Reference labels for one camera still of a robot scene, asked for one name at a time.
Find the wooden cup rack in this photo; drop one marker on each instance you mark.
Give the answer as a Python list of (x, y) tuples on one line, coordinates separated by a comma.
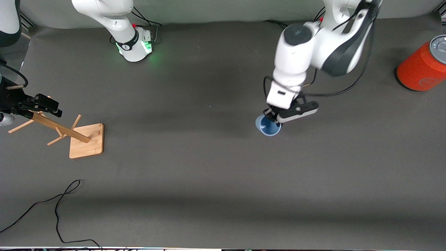
[(87, 141)]

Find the light blue cup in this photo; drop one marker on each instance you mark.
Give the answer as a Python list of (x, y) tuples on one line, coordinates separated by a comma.
[(268, 129)]

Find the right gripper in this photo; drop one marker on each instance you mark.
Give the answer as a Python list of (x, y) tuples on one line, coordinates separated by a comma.
[(10, 99)]

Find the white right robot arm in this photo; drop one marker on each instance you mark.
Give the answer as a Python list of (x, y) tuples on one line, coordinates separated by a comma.
[(104, 14)]

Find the orange cylindrical container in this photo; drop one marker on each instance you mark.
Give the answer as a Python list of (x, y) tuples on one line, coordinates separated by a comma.
[(418, 66)]

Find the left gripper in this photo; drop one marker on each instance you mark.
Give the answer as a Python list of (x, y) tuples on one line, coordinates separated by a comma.
[(273, 113)]

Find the aluminium frame rail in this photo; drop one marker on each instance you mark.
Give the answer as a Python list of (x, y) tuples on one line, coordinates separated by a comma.
[(27, 20)]

